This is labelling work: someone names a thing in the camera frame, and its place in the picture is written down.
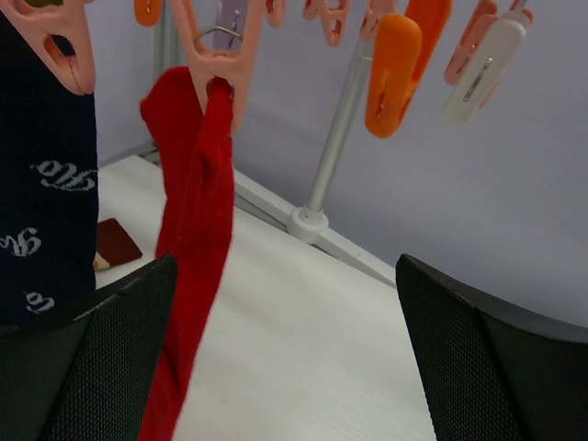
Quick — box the navy sock red toe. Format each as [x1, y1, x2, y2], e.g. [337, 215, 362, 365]
[1, 18, 98, 324]

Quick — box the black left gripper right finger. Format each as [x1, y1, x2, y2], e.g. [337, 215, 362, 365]
[396, 254, 587, 441]

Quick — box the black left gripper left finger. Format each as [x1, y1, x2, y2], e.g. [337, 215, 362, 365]
[1, 254, 177, 440]

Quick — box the beige striped ribbed sock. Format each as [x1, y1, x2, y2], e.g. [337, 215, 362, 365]
[93, 218, 144, 272]

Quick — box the silver white clothes rack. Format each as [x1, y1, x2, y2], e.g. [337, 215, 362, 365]
[100, 0, 399, 288]

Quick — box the pink round clip hanger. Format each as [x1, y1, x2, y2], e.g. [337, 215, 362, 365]
[0, 0, 537, 140]

